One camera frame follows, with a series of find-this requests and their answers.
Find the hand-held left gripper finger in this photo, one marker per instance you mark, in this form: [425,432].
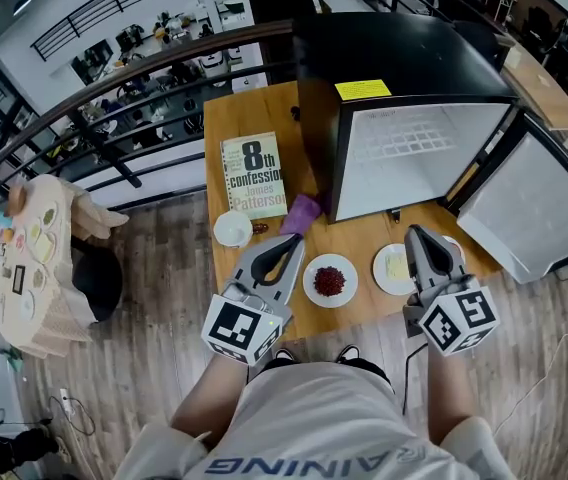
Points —
[294,273]
[259,255]

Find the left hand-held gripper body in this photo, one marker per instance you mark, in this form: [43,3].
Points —
[236,325]

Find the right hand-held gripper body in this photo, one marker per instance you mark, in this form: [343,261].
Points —
[459,318]

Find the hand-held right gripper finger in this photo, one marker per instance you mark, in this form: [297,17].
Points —
[418,263]
[451,253]

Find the pale yellow food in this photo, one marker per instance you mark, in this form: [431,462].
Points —
[396,267]

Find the red berry food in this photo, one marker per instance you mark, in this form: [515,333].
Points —
[330,281]

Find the black fridge door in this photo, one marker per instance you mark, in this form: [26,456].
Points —
[524,208]

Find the black mini fridge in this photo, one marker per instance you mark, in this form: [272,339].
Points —
[404,48]

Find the person's left forearm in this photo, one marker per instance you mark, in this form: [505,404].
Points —
[209,398]

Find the person's right forearm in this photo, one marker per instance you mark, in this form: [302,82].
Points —
[451,393]

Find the white plate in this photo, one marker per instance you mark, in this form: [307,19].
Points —
[458,248]
[381,280]
[314,293]

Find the small brown figurine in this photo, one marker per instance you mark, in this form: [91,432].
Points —
[260,228]

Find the white bowl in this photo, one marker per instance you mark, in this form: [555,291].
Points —
[233,229]

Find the person's left shoe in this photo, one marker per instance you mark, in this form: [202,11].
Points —
[284,354]

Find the person's shoe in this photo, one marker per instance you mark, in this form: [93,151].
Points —
[284,354]
[348,353]

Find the purple cloth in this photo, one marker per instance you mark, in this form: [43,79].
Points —
[301,213]

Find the cream paperback book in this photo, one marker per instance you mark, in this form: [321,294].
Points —
[254,178]

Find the person's right shoe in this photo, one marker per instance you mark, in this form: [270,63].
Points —
[348,353]

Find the person's black shorts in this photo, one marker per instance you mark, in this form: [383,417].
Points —
[369,370]

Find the person's white shirt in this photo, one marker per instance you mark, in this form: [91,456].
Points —
[314,428]

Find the black round stool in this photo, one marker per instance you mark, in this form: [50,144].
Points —
[96,283]

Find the small black object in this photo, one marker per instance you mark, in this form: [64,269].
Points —
[294,113]

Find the beige tablecloth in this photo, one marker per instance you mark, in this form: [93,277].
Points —
[64,318]

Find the long wooden table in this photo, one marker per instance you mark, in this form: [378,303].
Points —
[539,88]

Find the white power strip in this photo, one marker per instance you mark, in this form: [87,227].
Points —
[65,402]

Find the set of small dishes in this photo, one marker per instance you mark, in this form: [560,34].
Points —
[39,248]

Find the black railing with wooden handrail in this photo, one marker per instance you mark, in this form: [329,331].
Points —
[114,75]

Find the brown wooden bowl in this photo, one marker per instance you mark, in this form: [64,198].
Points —
[16,197]

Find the black balcony railing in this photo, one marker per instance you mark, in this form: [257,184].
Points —
[114,3]

